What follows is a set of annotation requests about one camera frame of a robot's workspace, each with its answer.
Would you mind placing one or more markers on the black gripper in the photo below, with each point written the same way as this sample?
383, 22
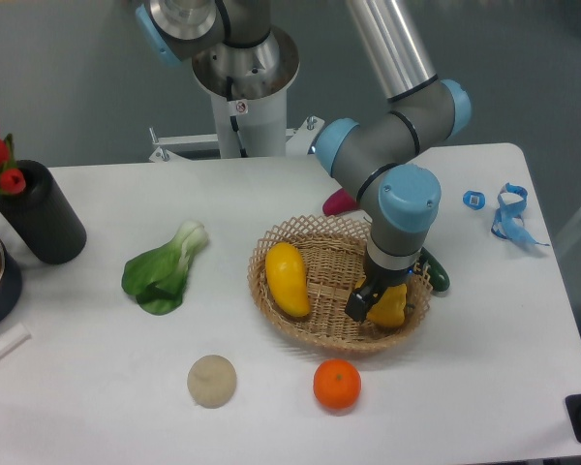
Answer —
377, 279

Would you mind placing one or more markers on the yellow bell pepper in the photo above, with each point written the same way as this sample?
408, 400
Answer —
389, 311

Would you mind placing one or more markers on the woven wicker basket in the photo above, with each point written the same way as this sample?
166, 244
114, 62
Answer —
333, 249

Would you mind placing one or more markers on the orange tangerine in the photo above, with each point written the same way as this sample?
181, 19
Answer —
337, 384

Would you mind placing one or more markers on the beige steamed bun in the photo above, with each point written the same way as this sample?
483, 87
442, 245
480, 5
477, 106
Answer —
212, 381

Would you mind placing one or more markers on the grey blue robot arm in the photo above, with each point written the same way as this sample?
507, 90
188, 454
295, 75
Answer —
374, 164

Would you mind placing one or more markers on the yellow mango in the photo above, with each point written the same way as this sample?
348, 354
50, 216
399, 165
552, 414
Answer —
287, 279

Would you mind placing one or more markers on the green cucumber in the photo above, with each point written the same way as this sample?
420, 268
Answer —
438, 277

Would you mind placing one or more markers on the purple sweet potato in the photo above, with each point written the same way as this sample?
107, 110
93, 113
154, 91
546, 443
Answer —
338, 203

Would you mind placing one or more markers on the blue crumpled ribbon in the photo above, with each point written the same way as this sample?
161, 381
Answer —
508, 222

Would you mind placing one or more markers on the green bok choy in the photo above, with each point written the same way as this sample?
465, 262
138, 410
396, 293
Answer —
157, 279

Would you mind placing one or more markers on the black cylindrical vase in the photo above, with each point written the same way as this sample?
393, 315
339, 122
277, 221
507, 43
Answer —
42, 216

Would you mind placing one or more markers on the white plastic bar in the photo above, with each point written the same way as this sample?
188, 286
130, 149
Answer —
13, 338

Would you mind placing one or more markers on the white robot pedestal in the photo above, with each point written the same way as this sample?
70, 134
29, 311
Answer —
247, 87

